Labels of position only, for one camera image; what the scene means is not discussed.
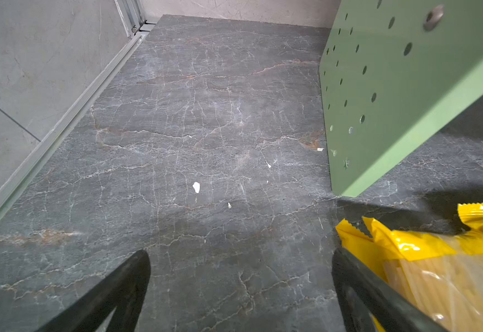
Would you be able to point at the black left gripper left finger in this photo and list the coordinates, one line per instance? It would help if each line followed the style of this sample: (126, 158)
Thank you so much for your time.
(120, 295)

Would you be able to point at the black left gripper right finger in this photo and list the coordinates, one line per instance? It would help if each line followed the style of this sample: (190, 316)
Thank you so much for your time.
(364, 298)

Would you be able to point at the yellow Pastatime spaghetti package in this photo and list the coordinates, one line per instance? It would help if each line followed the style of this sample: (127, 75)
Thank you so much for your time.
(441, 275)

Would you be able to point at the green two-tier shelf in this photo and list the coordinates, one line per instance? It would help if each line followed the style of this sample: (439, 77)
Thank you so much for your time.
(392, 74)

